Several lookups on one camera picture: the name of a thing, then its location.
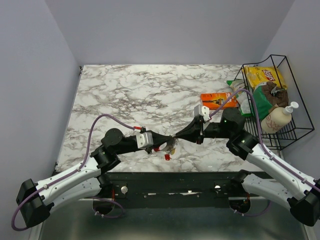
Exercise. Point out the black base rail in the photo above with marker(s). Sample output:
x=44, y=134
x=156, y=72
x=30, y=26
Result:
x=134, y=190

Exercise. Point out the white green snack bag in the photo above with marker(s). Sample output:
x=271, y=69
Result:
x=240, y=87

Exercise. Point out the red handled steel key organizer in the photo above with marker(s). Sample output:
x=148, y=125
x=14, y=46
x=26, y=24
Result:
x=169, y=147

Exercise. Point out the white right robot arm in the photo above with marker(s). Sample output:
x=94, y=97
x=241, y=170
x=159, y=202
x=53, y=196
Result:
x=292, y=189

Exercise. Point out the brown crumpled bag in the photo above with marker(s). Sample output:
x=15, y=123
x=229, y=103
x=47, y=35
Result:
x=276, y=96

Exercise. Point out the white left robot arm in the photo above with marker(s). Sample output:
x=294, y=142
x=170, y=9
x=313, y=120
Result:
x=36, y=199

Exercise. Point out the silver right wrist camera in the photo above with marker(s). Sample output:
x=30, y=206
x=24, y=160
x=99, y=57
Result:
x=203, y=111

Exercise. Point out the yellow chips bag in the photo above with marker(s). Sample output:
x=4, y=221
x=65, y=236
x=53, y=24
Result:
x=256, y=75

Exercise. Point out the cream lotion pump bottle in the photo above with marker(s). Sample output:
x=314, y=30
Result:
x=278, y=118

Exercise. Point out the black wire rack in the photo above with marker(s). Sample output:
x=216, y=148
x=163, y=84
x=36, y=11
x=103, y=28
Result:
x=301, y=124

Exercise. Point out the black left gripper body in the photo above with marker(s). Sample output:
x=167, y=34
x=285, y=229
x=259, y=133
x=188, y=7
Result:
x=149, y=148

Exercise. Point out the red key tag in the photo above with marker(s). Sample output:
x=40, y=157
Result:
x=167, y=157

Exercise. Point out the orange razor box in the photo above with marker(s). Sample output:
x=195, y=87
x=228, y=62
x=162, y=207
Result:
x=214, y=100

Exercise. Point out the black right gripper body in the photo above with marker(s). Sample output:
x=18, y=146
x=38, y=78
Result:
x=201, y=137

